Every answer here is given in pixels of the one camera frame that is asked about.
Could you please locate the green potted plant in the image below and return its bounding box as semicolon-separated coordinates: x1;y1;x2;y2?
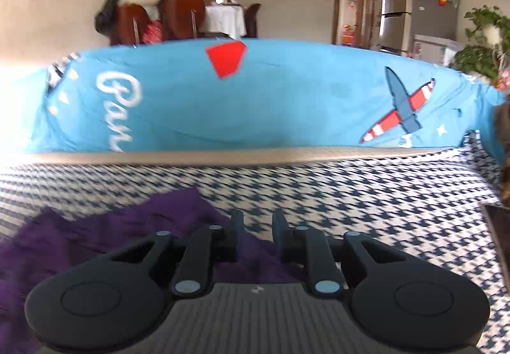
454;5;510;81

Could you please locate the dark brown board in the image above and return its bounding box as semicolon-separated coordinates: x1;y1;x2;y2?
480;205;510;300

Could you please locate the brown wooden dining chair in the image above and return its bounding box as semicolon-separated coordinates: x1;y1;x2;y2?
115;4;152;47
159;0;206;43

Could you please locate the purple floral shirt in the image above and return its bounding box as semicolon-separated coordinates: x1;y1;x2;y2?
0;187;303;354

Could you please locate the red floral cloth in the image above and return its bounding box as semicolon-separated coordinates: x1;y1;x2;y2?
142;21;164;45

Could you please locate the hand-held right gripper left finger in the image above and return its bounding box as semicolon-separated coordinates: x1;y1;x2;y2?
104;210;244;297

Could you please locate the table with white tablecloth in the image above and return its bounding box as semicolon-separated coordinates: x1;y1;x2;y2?
204;4;248;41

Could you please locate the white chest freezer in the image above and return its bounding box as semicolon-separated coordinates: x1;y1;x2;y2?
412;34;465;67

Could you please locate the blue printed sofa cover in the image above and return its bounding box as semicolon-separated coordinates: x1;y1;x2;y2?
20;39;510;163

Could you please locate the dark dining chair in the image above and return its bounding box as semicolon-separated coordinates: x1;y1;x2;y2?
244;4;262;39

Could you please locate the houndstooth sofa mat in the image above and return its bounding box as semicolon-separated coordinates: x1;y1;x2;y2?
0;131;510;354

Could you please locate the brown patterned cushion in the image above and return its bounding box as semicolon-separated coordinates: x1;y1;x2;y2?
492;101;510;208

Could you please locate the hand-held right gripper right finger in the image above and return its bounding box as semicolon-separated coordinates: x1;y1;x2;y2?
272;211;403;297

